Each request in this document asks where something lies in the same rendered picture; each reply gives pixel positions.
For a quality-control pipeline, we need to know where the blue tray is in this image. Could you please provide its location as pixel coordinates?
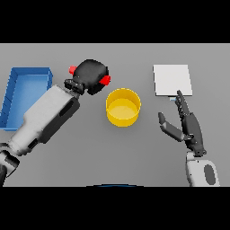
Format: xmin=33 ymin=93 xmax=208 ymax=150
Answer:
xmin=0 ymin=66 xmax=54 ymax=132

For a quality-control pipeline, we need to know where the yellow bowl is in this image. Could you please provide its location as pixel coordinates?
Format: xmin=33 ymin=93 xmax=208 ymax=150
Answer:
xmin=105 ymin=87 xmax=142 ymax=128

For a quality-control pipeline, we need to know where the red beaker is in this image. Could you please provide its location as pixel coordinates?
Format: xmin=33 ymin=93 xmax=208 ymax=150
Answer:
xmin=68 ymin=65 xmax=111 ymax=86

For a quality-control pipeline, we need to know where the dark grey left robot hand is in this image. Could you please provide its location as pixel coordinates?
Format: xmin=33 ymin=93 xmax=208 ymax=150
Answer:
xmin=64 ymin=58 xmax=110 ymax=96

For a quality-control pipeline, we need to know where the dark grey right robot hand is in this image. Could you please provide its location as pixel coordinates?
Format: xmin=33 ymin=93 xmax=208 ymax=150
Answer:
xmin=157 ymin=89 xmax=208 ymax=157

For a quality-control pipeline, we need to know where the pale square measuring scale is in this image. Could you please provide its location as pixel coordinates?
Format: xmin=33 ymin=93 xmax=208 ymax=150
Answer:
xmin=153 ymin=64 xmax=193 ymax=101

